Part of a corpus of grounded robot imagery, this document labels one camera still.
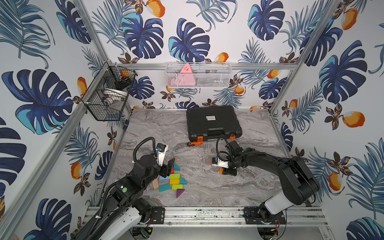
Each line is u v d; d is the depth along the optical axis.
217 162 0.80
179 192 0.81
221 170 0.87
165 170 0.62
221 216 0.76
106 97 0.84
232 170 0.80
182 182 0.85
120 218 0.58
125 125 1.13
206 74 1.00
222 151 0.82
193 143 1.00
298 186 0.45
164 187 0.83
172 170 0.89
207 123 1.05
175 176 0.87
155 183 0.84
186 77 0.90
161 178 0.75
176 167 0.90
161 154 0.60
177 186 0.84
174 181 0.85
